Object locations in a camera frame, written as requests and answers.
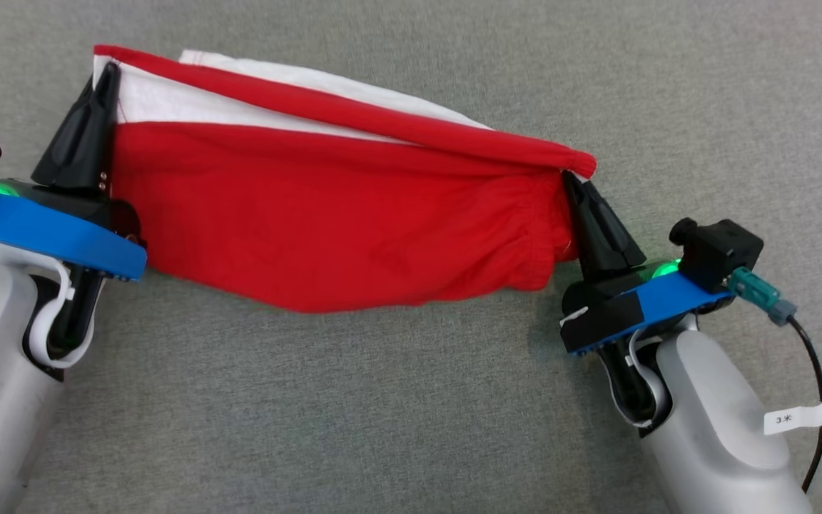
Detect white cable label tag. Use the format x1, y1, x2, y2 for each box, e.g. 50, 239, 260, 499
763, 402, 822, 436

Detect teal right camera cable connector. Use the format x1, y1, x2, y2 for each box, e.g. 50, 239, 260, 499
729, 266, 798, 328

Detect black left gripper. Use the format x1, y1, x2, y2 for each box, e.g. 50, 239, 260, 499
0, 62, 145, 245

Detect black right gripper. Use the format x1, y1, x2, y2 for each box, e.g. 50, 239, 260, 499
559, 171, 684, 351

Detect black right camera cable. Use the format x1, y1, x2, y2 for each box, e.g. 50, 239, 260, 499
786, 314, 822, 495

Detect red shorts with white panels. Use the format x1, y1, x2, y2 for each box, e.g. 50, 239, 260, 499
92, 44, 597, 315

